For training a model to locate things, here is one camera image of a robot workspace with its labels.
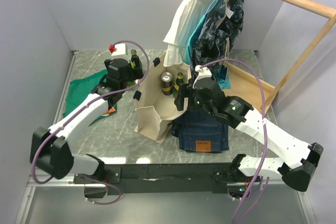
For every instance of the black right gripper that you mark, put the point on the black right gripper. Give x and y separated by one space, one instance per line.
186 90

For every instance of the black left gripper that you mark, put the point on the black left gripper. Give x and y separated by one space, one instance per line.
132 78

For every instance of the green glass bottle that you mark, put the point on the green glass bottle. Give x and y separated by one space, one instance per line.
136 64
178 81

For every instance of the beige canvas tote bag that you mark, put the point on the beige canvas tote bag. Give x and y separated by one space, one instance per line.
155 110

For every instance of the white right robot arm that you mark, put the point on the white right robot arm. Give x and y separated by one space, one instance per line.
296 160

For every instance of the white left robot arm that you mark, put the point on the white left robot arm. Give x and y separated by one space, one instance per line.
51 148

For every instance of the teal garment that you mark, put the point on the teal garment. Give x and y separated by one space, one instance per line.
212 38

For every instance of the folded blue jeans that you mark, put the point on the folded blue jeans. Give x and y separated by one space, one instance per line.
200 132

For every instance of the wooden clothes rack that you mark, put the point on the wooden clothes rack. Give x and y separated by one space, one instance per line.
293 55

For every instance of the dark can silver top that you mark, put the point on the dark can silver top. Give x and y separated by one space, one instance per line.
167 82

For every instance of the dark patterned shirt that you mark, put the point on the dark patterned shirt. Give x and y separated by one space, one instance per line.
236 10

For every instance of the black base bar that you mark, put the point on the black base bar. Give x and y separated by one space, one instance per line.
173 178

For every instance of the white pleated garment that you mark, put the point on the white pleated garment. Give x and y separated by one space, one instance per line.
183 25

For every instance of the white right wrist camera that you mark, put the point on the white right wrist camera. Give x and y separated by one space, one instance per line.
201 73

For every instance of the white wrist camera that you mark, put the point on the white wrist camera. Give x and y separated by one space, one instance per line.
201 73
118 50

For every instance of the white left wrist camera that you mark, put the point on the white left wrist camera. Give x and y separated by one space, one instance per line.
118 50

